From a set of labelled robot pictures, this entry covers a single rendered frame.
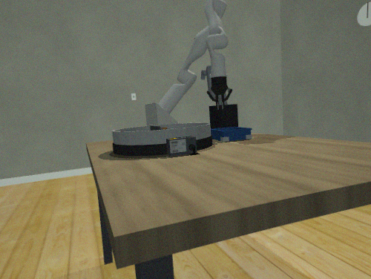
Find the blue crate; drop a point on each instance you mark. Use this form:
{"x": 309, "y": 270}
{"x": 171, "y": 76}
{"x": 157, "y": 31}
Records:
{"x": 231, "y": 133}

